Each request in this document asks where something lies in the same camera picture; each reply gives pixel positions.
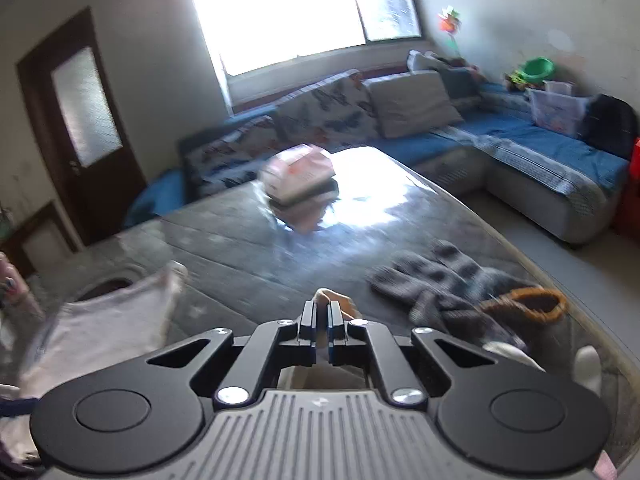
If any cream white sweater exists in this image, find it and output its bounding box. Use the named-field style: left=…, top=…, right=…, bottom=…
left=0, top=259, right=364, bottom=466

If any pink folded clothes stack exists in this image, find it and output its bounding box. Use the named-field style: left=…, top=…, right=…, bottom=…
left=258, top=144, right=335, bottom=205

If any grey quilted star tablecloth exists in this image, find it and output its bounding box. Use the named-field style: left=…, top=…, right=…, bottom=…
left=1, top=148, right=639, bottom=479

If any grey black patterned garment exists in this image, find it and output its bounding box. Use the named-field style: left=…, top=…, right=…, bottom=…
left=368, top=240, right=533, bottom=350

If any black induction cooktop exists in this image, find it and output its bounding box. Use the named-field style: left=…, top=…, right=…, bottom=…
left=74, top=276, right=134, bottom=302

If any blue folded blanket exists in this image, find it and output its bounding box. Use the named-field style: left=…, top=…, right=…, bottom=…
left=122, top=168, right=188, bottom=230

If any butterfly print cushion left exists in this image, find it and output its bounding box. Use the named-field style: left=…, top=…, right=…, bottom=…
left=184, top=115, right=288, bottom=198

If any butterfly print cushion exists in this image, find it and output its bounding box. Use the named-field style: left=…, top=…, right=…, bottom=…
left=184, top=115, right=288, bottom=198
left=276, top=70, right=380, bottom=153

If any white sock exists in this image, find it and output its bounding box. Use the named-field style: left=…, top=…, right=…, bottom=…
left=483, top=341, right=602, bottom=396

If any butterfly print cushion right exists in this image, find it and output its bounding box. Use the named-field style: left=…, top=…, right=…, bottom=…
left=276, top=70, right=380, bottom=153

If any plain grey cushion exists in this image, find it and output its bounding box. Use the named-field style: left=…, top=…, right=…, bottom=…
left=364, top=70, right=463, bottom=139

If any blue grey corner sofa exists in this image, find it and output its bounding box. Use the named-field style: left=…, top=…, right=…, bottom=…
left=177, top=68, right=630, bottom=245

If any pink cartoon thermos bottle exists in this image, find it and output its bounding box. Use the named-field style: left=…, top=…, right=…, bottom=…
left=1, top=252, right=41, bottom=320

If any dark wooden glass door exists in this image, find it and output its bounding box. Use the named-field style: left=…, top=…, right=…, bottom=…
left=16, top=8, right=146, bottom=246

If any red plastic stool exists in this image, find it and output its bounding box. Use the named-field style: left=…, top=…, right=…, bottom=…
left=613, top=140, right=640, bottom=242

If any clear plastic storage bag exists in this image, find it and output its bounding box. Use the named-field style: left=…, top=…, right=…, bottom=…
left=526, top=80, right=589, bottom=138

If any green plastic bowl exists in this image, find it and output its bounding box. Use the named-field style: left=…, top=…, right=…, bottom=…
left=515, top=58, right=555, bottom=84

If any black bag on sofa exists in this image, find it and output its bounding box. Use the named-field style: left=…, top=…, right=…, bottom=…
left=579, top=94, right=639, bottom=162

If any colourful pinwheel toy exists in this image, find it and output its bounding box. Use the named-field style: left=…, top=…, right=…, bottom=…
left=437, top=6, right=461, bottom=56

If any orange woven basket handle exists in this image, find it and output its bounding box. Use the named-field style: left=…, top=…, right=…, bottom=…
left=477, top=287, right=567, bottom=325

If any window with frame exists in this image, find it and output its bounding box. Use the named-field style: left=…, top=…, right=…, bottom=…
left=200, top=0, right=422, bottom=76

